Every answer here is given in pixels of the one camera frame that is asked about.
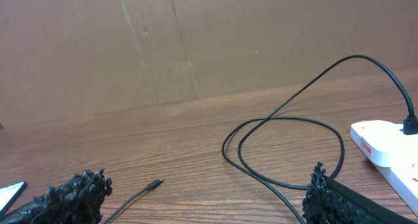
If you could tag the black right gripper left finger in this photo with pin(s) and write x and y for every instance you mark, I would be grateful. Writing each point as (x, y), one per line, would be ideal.
(77, 201)

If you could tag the white power strip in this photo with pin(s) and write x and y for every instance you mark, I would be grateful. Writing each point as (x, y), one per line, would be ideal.
(404, 181)

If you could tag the Samsung Galaxy smartphone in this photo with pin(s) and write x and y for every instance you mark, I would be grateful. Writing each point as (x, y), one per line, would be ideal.
(9, 195)

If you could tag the white charger plug adapter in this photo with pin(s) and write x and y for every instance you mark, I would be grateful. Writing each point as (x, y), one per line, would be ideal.
(385, 144)

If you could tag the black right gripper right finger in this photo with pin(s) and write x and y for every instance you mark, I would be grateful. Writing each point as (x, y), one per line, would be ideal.
(328, 201)

